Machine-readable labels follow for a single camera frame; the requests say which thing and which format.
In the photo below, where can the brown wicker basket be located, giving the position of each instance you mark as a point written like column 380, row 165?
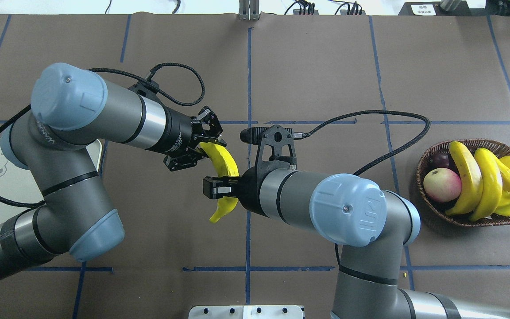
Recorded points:
column 437, row 209

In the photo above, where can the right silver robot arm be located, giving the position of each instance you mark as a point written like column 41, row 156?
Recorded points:
column 371, row 225

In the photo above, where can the long yellow banana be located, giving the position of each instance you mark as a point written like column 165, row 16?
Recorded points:
column 471, row 179

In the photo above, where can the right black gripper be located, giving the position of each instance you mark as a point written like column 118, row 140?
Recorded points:
column 248, row 188

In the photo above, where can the curved yellow banana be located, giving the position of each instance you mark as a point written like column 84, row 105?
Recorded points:
column 492, row 184

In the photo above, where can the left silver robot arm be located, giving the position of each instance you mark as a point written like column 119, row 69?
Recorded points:
column 71, row 108

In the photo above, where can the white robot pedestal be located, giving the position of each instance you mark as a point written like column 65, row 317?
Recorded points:
column 281, row 311

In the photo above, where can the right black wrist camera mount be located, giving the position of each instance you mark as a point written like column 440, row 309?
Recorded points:
column 276, row 149

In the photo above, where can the pink green apple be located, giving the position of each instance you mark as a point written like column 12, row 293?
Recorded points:
column 442, row 185

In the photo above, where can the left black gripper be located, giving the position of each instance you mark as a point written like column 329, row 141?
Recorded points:
column 178, row 131

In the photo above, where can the aluminium frame post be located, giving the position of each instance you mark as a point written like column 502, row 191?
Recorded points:
column 249, row 10

